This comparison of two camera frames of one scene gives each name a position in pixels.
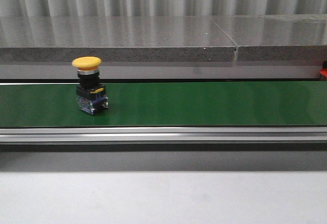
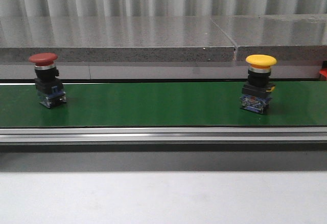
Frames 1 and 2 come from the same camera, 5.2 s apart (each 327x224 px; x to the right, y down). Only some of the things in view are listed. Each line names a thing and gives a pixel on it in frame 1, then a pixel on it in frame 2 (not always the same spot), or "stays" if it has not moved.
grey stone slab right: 277,38 stays
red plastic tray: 324,71 stays
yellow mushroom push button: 91,96 → 255,96
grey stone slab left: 32,39 stays
